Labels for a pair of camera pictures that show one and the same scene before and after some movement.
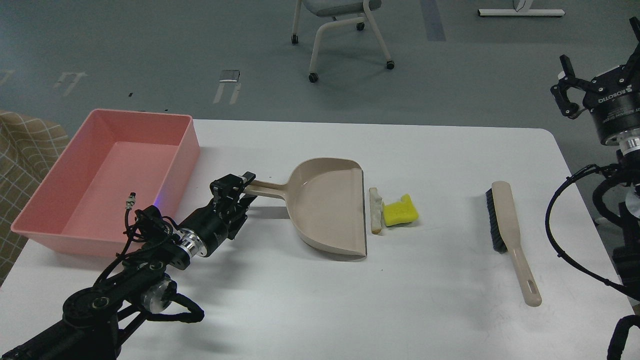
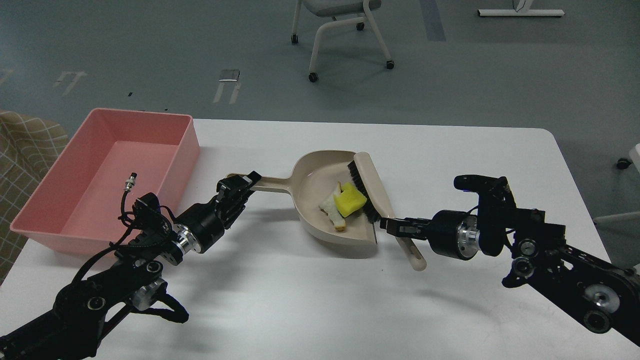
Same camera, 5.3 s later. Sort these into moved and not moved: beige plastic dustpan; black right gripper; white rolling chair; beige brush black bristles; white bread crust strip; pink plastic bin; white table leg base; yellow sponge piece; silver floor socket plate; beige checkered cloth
Moved: yellow sponge piece; beige brush black bristles; white bread crust strip; black right gripper; beige plastic dustpan
Not moved: white table leg base; beige checkered cloth; silver floor socket plate; white rolling chair; pink plastic bin
